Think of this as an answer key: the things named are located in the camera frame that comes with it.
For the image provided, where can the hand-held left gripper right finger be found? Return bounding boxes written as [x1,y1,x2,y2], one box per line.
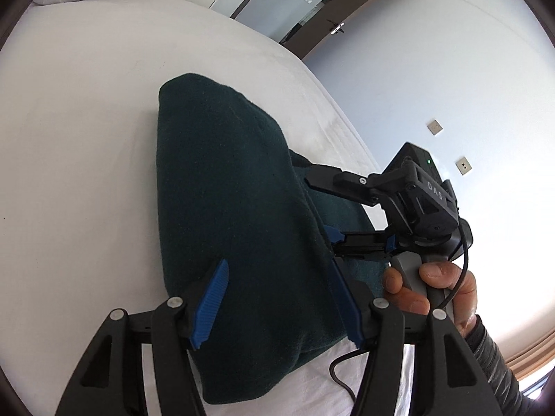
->
[330,259,500,416]

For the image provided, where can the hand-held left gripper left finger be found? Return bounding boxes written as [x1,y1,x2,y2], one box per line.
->
[54,258,230,416]

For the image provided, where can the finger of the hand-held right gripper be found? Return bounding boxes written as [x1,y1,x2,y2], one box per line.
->
[302,162,382,208]
[325,224,397,263]

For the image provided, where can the dark green sweater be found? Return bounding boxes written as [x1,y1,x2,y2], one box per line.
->
[154,73,391,406]

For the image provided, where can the person's right forearm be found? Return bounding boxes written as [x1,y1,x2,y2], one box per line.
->
[460,314,538,416]

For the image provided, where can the person's right hand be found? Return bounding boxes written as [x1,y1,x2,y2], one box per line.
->
[384,261,478,338]

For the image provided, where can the brown wooden door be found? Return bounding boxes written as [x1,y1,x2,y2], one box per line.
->
[232,0,415,60]

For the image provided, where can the white bed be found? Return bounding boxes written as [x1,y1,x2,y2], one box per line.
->
[0,0,434,416]

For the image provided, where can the black cable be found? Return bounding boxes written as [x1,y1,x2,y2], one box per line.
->
[328,223,474,401]

